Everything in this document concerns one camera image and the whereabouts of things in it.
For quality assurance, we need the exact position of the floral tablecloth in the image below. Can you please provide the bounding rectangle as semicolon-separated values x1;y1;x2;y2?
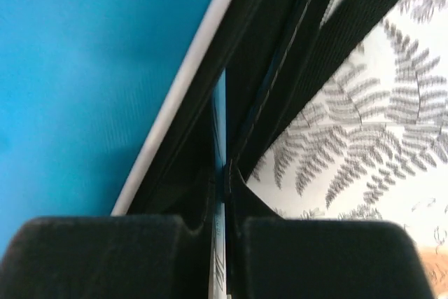
244;0;448;299

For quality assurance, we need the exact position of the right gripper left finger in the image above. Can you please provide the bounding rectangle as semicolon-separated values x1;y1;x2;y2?
0;165;216;299

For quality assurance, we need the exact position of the blue racket bag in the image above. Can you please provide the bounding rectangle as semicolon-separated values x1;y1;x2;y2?
1;0;396;298

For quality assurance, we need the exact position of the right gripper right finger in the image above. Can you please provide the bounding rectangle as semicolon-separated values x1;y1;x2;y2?
223;160;437;299

